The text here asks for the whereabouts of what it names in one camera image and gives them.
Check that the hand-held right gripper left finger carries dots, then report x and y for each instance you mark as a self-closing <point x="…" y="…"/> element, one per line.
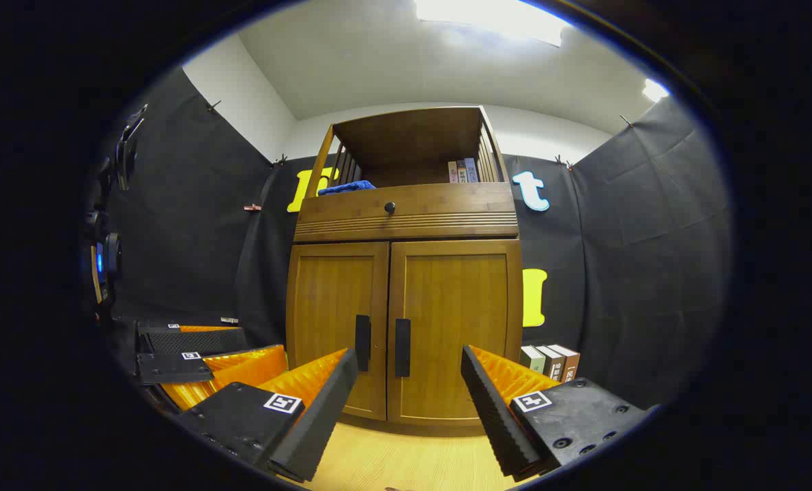
<point x="324" y="416"/>

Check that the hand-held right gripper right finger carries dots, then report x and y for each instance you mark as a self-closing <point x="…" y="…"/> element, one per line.
<point x="491" y="416"/>

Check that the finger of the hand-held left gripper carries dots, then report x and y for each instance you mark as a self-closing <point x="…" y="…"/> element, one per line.
<point x="194" y="341"/>
<point x="174" y="368"/>

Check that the wooden cabinet door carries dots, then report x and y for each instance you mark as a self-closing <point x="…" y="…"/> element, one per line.
<point x="324" y="300"/>
<point x="454" y="300"/>

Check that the wooden double-door shoe cabinet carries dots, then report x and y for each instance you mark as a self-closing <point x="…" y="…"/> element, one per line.
<point x="413" y="140"/>

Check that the pale green book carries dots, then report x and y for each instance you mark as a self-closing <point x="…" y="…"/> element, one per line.
<point x="531" y="358"/>

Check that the grey-brown book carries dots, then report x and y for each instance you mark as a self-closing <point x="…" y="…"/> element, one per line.
<point x="553" y="363"/>

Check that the blue cloth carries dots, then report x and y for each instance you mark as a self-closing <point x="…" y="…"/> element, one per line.
<point x="344" y="187"/>

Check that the wooden drawer with black knob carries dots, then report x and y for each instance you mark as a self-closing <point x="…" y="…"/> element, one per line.
<point x="447" y="201"/>

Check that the dark spine book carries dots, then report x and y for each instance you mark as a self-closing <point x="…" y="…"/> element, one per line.
<point x="462" y="172"/>

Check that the tan spine book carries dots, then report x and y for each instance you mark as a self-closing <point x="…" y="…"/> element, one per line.
<point x="453" y="172"/>

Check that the small ceiling light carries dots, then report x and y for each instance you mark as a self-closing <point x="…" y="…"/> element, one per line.
<point x="655" y="90"/>

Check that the large ceiling light panel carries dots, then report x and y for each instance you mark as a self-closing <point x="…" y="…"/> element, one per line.
<point x="488" y="17"/>

